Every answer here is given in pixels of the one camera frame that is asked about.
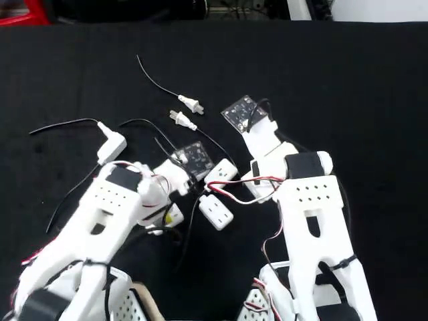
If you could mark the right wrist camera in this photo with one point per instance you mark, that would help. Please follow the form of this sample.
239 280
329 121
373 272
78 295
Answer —
239 112

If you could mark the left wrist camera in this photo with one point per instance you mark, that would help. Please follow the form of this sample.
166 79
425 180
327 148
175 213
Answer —
195 158

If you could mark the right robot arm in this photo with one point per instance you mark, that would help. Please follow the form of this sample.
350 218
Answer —
314 207

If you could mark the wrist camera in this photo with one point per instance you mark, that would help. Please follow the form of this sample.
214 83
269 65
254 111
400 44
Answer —
239 112
195 158

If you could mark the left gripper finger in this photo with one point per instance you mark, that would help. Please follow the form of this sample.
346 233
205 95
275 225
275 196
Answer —
175 216

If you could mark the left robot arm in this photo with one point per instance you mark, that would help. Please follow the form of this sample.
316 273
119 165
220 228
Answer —
100 207

